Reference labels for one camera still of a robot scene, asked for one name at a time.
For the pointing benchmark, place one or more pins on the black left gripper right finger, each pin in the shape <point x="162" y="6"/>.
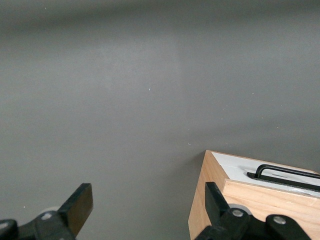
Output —
<point x="217" y="212"/>

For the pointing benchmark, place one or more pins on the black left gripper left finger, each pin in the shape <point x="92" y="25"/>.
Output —
<point x="75" y="207"/>

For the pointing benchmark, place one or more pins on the wooden drawer cabinet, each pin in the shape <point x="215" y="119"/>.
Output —
<point x="197" y="200"/>

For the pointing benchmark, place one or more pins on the dark grey table cover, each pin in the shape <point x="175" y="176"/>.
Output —
<point x="125" y="75"/>

